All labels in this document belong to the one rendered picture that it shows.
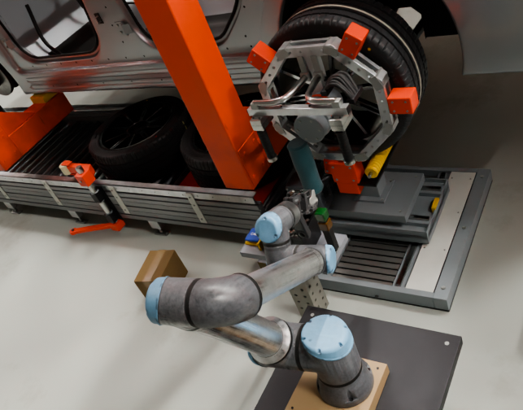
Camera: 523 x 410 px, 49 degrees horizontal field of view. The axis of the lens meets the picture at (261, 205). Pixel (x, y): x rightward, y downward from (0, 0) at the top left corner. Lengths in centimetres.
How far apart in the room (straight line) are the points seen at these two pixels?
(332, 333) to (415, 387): 37
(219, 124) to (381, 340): 107
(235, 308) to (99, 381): 174
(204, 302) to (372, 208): 154
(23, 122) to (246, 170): 197
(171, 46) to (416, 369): 147
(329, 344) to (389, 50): 107
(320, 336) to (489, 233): 126
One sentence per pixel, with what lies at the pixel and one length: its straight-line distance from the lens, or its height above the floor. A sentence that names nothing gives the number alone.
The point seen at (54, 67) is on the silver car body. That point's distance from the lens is 390.
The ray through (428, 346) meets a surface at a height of 30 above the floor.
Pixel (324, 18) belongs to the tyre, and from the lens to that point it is 222.
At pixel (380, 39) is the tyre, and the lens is 219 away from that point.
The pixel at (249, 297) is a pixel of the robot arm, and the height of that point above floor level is 107.
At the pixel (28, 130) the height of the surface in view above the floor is 62.
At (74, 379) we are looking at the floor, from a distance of 309.
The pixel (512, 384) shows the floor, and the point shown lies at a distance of 234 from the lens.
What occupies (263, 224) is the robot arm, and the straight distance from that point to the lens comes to 181.
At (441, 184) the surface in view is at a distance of 288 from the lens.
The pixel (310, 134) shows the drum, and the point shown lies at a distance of 222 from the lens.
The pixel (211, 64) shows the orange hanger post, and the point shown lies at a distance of 234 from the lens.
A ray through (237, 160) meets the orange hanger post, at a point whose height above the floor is 70.
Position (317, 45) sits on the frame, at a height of 112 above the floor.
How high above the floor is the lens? 201
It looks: 37 degrees down
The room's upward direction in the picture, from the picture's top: 25 degrees counter-clockwise
